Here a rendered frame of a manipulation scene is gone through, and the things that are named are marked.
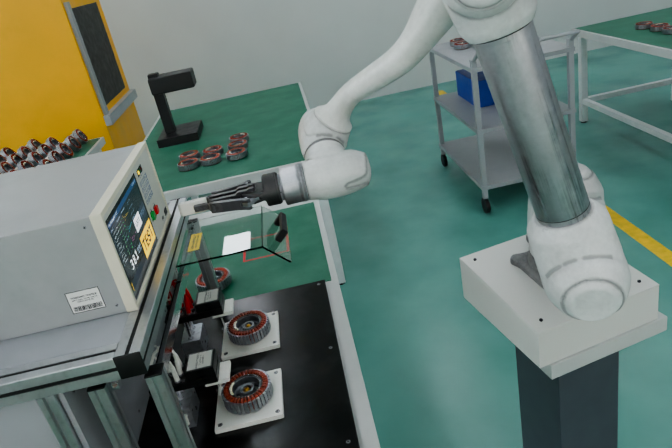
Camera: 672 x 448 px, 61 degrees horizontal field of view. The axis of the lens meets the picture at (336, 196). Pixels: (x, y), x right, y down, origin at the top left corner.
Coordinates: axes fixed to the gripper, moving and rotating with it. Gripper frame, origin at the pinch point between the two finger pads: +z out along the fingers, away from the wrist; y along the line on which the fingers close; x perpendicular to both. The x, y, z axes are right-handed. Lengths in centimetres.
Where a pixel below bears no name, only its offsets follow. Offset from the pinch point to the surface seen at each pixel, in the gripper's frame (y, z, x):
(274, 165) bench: 140, -12, -43
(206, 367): -23.4, 2.8, -27.0
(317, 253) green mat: 44, -24, -43
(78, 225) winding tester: -28.5, 13.9, 12.4
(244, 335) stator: -1.4, -2.4, -36.7
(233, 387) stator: -19.4, -0.2, -37.1
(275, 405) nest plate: -24.9, -9.0, -40.0
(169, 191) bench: 137, 39, -43
